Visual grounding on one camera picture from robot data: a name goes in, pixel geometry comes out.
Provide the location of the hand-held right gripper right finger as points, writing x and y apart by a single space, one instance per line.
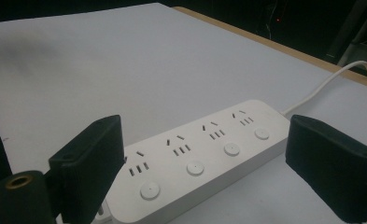
336 168

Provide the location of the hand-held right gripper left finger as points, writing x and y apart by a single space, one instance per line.
87 161

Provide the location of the white power strip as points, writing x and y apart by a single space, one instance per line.
203 155

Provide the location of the metal stand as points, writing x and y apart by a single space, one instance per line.
358 53

